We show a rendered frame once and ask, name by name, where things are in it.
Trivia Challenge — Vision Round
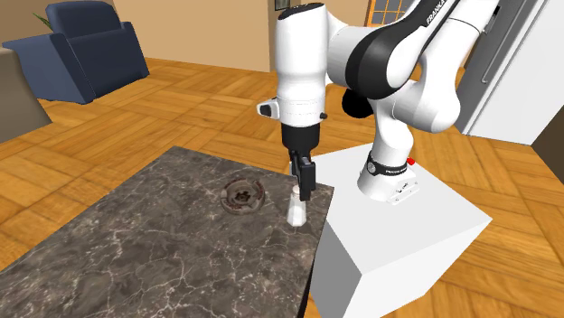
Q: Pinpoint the green plant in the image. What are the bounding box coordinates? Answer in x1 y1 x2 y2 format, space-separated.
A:
32 11 54 33

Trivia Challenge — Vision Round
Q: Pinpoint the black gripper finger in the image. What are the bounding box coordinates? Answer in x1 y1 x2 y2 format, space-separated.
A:
295 154 317 202
287 150 302 177

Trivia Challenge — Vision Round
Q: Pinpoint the blue armchair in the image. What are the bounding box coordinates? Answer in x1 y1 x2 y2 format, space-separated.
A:
1 0 151 106

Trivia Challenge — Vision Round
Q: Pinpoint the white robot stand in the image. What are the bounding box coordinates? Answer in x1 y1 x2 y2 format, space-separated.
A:
288 142 494 318

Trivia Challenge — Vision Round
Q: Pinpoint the beige sofa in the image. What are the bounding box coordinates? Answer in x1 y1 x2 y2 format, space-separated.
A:
0 46 53 145

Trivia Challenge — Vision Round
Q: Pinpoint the orange framed window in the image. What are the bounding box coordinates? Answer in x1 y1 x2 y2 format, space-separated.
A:
363 0 418 28

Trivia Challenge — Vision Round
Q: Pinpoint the round dark red ashtray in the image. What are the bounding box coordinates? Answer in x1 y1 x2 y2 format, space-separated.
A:
220 177 267 216

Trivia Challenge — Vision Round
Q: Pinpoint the dark marble table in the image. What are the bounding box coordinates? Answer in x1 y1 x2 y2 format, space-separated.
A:
0 145 335 318

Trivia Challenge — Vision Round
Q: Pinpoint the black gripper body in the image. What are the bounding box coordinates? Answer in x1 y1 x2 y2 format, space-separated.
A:
281 123 321 154

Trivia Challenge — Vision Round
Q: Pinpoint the grey refrigerator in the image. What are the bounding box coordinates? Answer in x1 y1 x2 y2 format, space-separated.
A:
455 0 564 147

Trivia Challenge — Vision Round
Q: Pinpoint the white salt shaker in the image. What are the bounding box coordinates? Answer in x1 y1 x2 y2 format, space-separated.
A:
286 185 307 229

